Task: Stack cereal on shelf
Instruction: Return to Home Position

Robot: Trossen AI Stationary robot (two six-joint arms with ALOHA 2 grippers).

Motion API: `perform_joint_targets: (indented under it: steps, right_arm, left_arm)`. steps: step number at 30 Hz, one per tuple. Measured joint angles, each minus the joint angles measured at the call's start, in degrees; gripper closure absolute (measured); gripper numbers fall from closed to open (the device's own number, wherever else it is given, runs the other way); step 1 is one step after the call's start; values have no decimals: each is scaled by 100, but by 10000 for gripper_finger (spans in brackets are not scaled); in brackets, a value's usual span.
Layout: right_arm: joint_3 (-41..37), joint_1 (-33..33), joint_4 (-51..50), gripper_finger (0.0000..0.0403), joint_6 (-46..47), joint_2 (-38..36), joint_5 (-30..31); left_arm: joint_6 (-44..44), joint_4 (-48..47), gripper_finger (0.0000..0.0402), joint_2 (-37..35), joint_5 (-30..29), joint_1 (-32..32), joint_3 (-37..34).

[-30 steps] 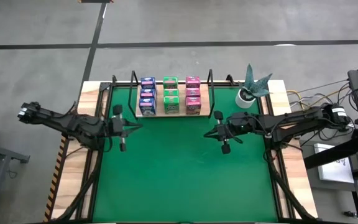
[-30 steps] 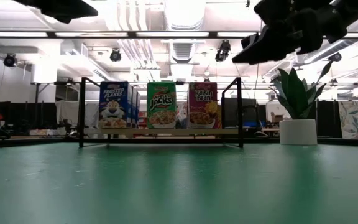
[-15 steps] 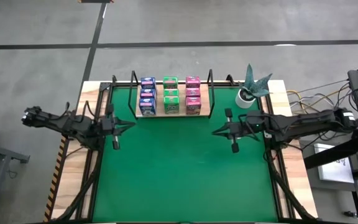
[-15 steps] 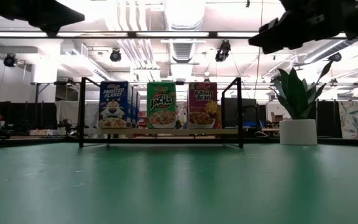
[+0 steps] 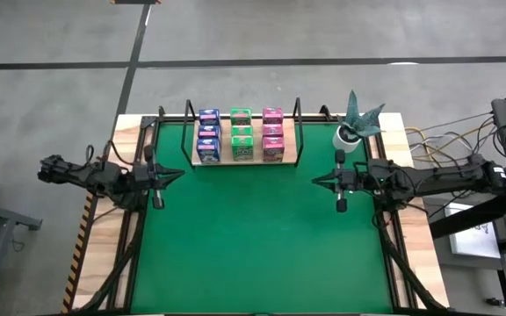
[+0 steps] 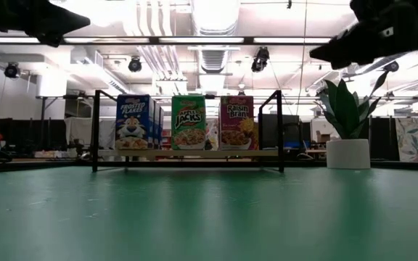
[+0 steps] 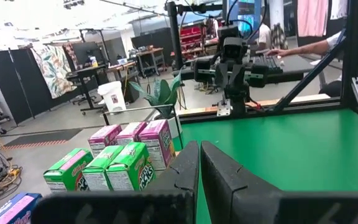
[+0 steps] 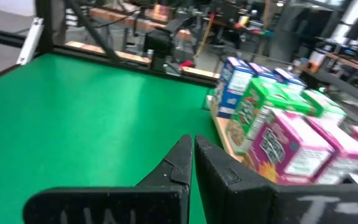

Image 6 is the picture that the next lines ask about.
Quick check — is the blue Frosted Flakes cereal box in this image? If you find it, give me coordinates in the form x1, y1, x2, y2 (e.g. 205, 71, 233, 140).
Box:
115, 94, 155, 151

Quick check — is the green table mat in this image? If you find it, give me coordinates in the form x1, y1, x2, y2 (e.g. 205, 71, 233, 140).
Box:
0, 165, 418, 261

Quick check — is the green Apple Jacks cereal box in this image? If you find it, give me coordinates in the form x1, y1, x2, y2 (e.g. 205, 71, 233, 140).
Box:
171, 94, 207, 151

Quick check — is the silver ceiling air duct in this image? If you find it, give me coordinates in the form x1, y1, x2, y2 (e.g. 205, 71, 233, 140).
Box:
190, 0, 241, 91

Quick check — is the black background monitor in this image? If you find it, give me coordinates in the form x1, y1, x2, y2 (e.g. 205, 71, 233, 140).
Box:
258, 114, 303, 149

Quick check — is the leaf patterned panel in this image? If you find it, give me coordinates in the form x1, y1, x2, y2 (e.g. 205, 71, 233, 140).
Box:
394, 117, 418, 163

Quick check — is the black partition panel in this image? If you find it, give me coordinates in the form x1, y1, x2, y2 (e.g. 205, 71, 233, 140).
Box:
0, 117, 67, 153
370, 116, 401, 162

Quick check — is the black metal table frame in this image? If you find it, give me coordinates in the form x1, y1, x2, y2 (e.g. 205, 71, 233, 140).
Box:
0, 158, 418, 174

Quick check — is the wooden shelf with black frame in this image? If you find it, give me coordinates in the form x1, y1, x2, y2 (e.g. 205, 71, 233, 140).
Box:
91, 89, 285, 174

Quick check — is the artificial plant in white pot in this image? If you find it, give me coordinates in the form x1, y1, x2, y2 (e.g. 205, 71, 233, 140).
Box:
317, 70, 391, 170

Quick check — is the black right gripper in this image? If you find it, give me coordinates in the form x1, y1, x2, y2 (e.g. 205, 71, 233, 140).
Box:
309, 0, 418, 70

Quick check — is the brown cardboard box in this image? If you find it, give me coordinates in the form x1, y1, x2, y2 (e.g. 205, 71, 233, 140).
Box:
316, 130, 332, 144

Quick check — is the white hanging cloth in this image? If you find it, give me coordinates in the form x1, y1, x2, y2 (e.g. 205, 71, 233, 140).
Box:
63, 116, 118, 149

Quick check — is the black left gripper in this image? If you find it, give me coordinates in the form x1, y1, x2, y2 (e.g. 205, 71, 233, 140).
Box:
0, 0, 91, 48

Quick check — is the pink Raisin Bran cereal box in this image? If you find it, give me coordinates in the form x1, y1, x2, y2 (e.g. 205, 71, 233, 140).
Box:
218, 95, 255, 151

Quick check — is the black ceiling spotlight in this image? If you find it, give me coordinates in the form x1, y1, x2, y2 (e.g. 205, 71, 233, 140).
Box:
250, 46, 271, 73
382, 60, 401, 73
128, 56, 143, 73
4, 62, 21, 79

